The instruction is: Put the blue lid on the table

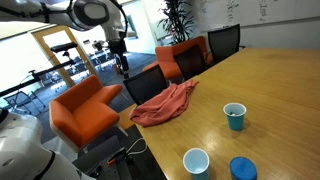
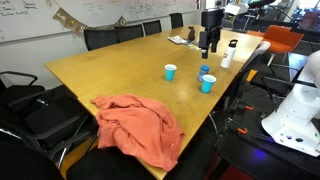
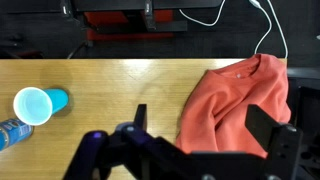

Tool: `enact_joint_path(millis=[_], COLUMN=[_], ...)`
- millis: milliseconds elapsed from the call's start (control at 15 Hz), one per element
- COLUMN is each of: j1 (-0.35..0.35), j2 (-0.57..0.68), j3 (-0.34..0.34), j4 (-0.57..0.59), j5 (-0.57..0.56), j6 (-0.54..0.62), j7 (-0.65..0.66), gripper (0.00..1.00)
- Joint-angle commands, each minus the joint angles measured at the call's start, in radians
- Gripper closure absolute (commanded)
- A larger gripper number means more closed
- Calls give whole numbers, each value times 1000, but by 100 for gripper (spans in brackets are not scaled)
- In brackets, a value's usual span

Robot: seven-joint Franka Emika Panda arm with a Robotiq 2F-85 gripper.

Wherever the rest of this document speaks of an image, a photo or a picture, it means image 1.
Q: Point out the white wall whiteboard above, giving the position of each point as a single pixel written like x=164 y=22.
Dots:
x=253 y=11

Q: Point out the grey folding chair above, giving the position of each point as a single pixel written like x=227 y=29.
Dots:
x=23 y=100

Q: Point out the blue plastic cup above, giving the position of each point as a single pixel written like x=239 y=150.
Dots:
x=196 y=165
x=235 y=118

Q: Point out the black tripod camera stand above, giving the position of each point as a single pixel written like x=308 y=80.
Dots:
x=40 y=73

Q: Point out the orange black clamp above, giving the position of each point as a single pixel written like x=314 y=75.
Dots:
x=112 y=161

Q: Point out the black robot stand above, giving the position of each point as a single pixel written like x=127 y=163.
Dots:
x=106 y=156

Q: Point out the blue jar lid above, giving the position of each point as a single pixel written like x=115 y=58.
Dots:
x=243 y=168

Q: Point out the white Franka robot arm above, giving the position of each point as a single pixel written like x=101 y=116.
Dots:
x=90 y=13

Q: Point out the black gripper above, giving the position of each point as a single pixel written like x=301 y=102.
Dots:
x=118 y=50

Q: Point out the salmon pink cloth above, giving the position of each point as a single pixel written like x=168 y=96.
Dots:
x=163 y=106

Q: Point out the green potted plant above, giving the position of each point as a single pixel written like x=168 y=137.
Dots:
x=178 y=20

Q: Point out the black mesh office chair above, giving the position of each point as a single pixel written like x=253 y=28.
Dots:
x=190 y=61
x=224 y=41
x=146 y=85

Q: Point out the orange armchair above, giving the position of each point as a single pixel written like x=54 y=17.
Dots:
x=85 y=115
x=166 y=61

